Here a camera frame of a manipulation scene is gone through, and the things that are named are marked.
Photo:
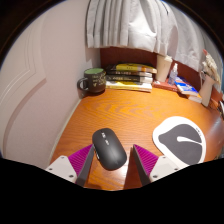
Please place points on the black book with white pages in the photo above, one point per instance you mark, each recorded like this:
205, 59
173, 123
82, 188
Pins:
128, 78

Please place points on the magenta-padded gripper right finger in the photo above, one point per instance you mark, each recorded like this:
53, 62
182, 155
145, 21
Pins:
163, 166

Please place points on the red book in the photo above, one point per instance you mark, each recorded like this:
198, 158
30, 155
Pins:
163, 85

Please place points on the white jug vase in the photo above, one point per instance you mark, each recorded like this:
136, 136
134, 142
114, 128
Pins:
206, 91

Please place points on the thin black book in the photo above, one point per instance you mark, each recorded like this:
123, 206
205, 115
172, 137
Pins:
128, 73

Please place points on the blue book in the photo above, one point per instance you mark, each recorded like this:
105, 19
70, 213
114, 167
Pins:
186, 88

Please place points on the black computer mouse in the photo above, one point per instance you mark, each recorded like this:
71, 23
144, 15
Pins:
109, 150

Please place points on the white pleated curtain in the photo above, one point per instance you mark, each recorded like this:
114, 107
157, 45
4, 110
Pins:
140, 23

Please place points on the yellow and white book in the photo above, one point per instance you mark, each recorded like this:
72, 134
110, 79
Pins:
128, 86

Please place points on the dark mug with green inside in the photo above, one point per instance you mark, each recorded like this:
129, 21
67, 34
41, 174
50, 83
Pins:
95, 83

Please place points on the clear spray bottle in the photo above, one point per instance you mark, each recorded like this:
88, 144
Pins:
172, 77

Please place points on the white and grey mouse pad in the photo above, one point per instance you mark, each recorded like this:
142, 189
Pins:
181, 140

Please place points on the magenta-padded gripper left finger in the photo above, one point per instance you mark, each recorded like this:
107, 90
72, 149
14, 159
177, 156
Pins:
60, 166

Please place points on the cream lidded container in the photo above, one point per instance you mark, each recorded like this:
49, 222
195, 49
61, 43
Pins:
163, 68

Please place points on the orange book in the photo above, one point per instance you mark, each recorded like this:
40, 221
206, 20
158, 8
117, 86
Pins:
196, 98

